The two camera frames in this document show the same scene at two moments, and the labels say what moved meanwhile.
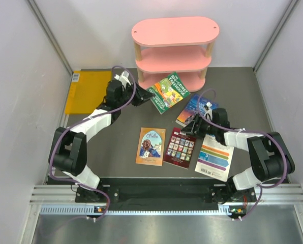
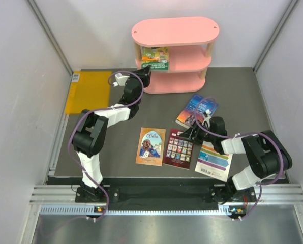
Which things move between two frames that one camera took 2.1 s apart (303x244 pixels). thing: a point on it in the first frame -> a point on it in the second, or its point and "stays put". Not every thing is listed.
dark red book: [179, 147] stays put
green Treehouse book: [168, 92] -> [157, 58]
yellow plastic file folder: [87, 91] stays put
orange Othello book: [150, 150] stays put
